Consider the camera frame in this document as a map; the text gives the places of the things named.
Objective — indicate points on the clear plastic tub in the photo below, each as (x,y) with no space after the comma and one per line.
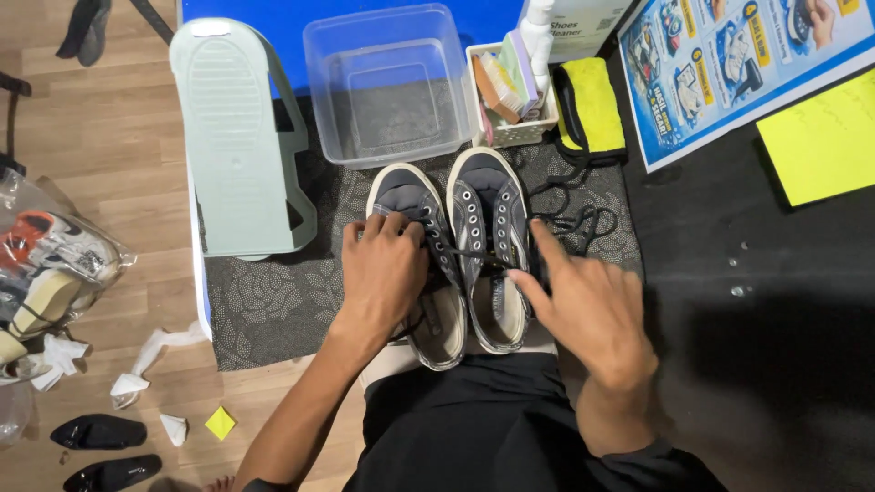
(389,89)

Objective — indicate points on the pale green shoe stand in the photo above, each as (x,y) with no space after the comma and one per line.
(236,150)

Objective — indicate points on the black chair frame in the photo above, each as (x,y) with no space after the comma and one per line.
(13,85)

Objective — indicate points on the white shoe cleaner bottle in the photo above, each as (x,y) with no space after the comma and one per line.
(588,27)

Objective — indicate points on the small yellow sticky note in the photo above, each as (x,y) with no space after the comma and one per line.
(220,423)

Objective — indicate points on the white spray bottle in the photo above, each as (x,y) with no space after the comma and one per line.
(538,34)

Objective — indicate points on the plastic bag of shoes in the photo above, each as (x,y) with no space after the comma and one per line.
(51,266)

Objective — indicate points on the person's black shorts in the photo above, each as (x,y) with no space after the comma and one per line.
(478,430)

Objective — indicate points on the black table mat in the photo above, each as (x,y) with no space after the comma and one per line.
(752,328)

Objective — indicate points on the grey canvas sneaker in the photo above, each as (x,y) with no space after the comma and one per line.
(444,328)
(489,205)

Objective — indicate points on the person's left hand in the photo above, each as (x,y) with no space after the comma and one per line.
(379,273)

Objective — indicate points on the black flat shoe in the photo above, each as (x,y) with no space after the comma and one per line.
(99,432)
(113,473)

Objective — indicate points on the pink toothbrush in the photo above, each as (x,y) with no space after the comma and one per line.
(486,126)

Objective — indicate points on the yellow microfibre cloth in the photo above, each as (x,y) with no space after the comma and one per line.
(593,102)

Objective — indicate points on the yellow paper sheet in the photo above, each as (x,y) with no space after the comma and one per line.
(824,143)

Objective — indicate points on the black hanging cloth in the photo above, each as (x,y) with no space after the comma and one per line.
(87,31)

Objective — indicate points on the purple and green sponge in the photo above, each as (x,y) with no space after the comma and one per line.
(521,68)

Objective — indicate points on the black shoelace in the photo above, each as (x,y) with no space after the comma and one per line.
(567,220)
(471,255)

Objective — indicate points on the wooden scrub brush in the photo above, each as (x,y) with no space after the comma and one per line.
(497,89)

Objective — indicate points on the person's left fingers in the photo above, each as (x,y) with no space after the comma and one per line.
(383,229)

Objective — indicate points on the white plastic basket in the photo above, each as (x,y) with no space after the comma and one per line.
(519,133)

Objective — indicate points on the grey patterned mat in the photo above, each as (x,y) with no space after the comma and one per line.
(273,300)

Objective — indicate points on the blue instruction poster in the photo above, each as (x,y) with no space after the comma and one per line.
(724,75)

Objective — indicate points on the person's right hand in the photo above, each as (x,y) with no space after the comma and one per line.
(595,314)

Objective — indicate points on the crumpled white tissue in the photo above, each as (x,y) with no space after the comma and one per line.
(175,428)
(63,355)
(154,352)

